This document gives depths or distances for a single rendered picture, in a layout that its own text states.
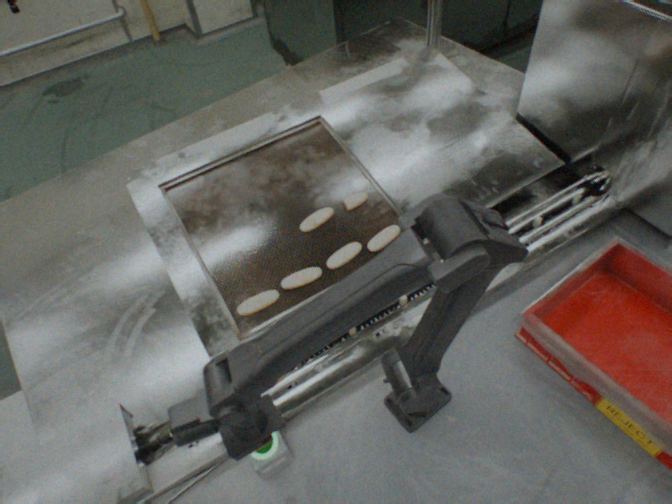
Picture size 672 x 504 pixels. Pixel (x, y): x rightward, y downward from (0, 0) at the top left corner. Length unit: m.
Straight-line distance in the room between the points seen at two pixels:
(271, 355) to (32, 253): 1.08
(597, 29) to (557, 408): 0.83
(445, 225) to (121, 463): 0.73
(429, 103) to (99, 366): 1.14
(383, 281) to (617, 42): 0.86
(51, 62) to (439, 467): 4.12
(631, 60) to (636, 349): 0.62
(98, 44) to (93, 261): 3.19
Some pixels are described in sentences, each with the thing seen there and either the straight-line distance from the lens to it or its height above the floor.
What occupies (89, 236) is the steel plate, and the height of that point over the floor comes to 0.82.
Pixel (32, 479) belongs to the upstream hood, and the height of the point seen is 0.92.
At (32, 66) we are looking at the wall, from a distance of 4.51.
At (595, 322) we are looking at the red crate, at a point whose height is 0.82.
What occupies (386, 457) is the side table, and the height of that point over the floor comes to 0.82.
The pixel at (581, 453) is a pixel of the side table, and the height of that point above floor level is 0.82.
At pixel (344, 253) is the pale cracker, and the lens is 1.11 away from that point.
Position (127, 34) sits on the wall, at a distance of 4.50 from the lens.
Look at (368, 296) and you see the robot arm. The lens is 0.58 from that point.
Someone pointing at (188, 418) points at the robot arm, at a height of 1.12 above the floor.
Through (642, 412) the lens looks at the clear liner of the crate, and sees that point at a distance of 1.01.
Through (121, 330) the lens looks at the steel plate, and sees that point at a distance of 1.27.
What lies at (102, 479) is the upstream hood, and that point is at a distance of 1.01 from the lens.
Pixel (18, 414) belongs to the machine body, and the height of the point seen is 0.82.
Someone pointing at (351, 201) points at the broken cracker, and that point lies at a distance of 1.20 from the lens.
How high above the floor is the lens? 1.77
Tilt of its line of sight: 51 degrees down
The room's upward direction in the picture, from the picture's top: 9 degrees counter-clockwise
